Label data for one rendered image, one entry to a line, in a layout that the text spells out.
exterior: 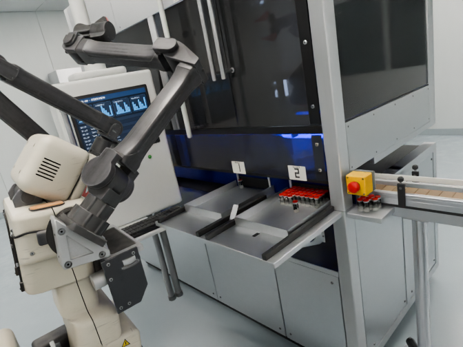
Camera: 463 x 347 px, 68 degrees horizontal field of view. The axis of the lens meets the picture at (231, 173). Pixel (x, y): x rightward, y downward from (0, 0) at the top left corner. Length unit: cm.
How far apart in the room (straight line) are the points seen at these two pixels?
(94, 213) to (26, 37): 582
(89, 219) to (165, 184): 116
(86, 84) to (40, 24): 489
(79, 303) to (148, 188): 95
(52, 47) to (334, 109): 577
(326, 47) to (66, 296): 107
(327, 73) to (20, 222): 98
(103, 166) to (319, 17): 82
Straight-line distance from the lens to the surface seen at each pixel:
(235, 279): 205
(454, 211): 131
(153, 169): 189
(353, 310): 158
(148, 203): 191
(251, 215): 141
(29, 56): 648
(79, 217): 80
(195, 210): 154
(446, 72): 589
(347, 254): 143
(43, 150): 92
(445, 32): 587
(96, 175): 81
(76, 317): 107
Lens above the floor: 144
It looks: 16 degrees down
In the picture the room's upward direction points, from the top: 11 degrees counter-clockwise
